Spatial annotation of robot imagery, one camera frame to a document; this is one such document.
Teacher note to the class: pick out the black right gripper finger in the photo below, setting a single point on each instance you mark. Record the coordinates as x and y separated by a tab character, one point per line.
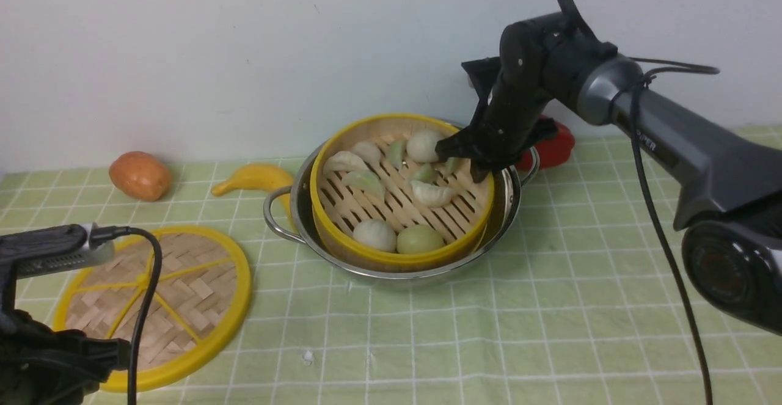
468	143
480	170

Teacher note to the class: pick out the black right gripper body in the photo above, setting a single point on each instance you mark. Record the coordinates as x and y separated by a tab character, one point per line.
508	120

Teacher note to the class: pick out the bamboo steamer basket yellow rim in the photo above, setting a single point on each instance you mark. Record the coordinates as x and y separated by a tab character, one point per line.
383	200

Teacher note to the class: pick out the woven bamboo steamer lid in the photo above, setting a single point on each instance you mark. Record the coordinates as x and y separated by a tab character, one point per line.
200	302

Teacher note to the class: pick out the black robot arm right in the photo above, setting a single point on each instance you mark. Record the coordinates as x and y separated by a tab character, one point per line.
729	205

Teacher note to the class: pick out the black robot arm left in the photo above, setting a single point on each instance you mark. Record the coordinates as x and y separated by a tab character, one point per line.
41	366

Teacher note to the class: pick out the stainless steel pot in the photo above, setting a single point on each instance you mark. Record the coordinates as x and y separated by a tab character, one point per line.
507	209

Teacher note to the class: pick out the green dumpling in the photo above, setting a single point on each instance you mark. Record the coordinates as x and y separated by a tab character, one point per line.
396	152
367	182
426	173
450	167

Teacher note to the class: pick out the red bell pepper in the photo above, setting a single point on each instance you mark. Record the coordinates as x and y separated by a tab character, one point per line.
553	142

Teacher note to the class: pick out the white round bun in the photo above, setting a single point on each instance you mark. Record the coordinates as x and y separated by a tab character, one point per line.
377	234
421	146

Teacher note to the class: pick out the white dumpling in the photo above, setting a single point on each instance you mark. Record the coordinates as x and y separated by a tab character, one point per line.
431	195
368	152
345	162

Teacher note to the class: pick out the green round bun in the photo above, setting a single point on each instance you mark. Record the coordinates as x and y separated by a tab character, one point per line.
418	239

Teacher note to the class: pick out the yellow banana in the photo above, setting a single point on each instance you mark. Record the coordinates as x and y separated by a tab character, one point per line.
255	177

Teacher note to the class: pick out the brown potato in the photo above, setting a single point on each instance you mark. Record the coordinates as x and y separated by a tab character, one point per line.
141	176

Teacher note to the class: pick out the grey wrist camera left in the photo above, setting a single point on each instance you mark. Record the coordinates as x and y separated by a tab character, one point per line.
56	249

